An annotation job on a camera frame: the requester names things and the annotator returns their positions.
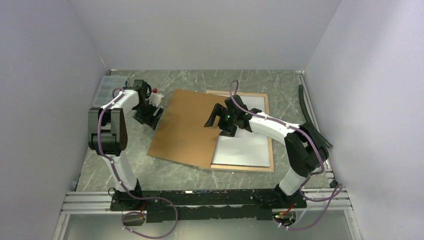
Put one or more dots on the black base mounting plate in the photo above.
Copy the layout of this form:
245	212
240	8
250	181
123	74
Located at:
168	205

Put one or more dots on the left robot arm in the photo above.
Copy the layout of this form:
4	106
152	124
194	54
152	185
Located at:
108	135

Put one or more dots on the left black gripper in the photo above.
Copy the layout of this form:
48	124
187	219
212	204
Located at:
147	119

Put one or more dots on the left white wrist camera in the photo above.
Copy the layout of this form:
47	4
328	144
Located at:
155	98

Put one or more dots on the aluminium rail frame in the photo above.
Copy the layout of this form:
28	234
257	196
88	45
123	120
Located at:
99	203

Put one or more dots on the wooden picture frame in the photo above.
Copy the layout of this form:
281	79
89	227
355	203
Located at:
261	127

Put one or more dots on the printed photo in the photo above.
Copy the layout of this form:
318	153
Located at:
248	149

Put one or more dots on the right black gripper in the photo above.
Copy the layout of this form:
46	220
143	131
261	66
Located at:
219	110

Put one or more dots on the brown backing board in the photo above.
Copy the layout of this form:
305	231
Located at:
180	135

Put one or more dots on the clear plastic organizer box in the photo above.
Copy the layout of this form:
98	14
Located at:
104	93

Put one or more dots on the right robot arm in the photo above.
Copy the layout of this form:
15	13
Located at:
306	150

